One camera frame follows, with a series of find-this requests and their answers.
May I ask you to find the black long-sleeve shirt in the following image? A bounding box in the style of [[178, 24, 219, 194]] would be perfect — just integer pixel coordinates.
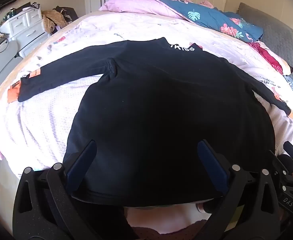
[[18, 37, 292, 207]]

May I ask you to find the pink quilt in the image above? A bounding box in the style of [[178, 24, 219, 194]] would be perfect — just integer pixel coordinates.
[[99, 0, 187, 20]]

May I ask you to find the lilac printed bedsheet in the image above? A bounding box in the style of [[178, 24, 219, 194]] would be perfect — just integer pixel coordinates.
[[0, 12, 293, 180]]

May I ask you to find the white drawer cabinet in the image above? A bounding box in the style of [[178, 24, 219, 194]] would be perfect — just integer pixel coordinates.
[[0, 5, 52, 58]]

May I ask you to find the grey quilted headboard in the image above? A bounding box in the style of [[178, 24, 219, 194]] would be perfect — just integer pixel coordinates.
[[238, 2, 293, 100]]

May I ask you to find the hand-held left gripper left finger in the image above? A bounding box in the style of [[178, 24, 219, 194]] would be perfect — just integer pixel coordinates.
[[12, 140, 98, 240]]

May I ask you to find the red floral pillow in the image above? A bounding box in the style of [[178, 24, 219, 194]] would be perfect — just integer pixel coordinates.
[[248, 41, 293, 75]]

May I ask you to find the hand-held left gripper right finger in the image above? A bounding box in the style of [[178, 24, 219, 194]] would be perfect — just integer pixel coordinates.
[[196, 140, 281, 240]]

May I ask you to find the blue floral quilt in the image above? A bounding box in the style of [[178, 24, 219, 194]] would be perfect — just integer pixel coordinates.
[[153, 0, 264, 42]]

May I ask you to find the tan clothes pile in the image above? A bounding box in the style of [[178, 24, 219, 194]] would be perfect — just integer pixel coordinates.
[[42, 10, 68, 34]]

